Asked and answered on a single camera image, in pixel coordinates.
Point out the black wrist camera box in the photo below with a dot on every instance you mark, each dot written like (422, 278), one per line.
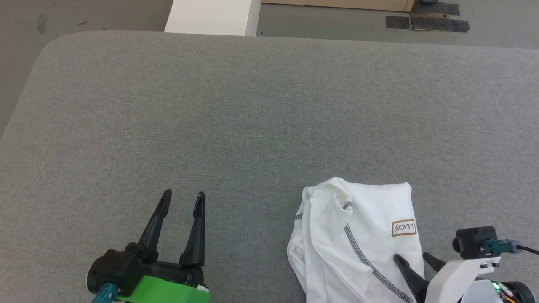
(473, 242)
(113, 269)

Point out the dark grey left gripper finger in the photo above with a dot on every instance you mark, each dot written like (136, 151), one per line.
(153, 229)
(196, 235)

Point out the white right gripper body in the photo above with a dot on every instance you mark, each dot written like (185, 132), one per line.
(454, 277)

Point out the white long-sleeve garment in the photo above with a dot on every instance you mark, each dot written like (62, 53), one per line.
(370, 210)

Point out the white box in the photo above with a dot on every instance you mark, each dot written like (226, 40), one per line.
(210, 17)

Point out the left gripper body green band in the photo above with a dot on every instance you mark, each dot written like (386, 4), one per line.
(168, 290)

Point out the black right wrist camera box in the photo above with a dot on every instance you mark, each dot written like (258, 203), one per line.
(473, 242)

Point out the grey fabric sofa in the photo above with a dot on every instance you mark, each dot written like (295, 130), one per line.
(252, 126)

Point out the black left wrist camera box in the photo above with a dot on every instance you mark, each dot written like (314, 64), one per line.
(113, 269)

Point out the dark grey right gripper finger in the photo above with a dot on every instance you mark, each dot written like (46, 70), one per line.
(433, 261)
(410, 275)

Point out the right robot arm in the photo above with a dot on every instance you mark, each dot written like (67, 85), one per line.
(520, 292)

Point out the black tape with brown cardboard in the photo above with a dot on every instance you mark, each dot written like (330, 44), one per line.
(438, 21)

